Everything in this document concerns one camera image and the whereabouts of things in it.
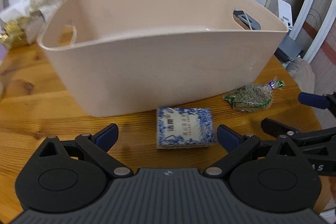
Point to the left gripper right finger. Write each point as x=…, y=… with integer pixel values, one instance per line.
x=240, y=148

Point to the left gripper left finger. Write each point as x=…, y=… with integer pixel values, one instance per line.
x=95, y=150

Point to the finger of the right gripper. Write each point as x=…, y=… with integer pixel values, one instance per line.
x=326, y=101
x=275, y=129

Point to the blue white tissue pack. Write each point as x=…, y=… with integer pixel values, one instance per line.
x=184, y=128

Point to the green dried herb packet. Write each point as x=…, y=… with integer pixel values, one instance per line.
x=253, y=97

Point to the white phone stand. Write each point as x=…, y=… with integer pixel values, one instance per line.
x=285, y=14

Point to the beige plastic storage basket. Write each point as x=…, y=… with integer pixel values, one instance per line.
x=118, y=57

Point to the gold tissue box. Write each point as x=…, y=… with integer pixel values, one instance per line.
x=22, y=23

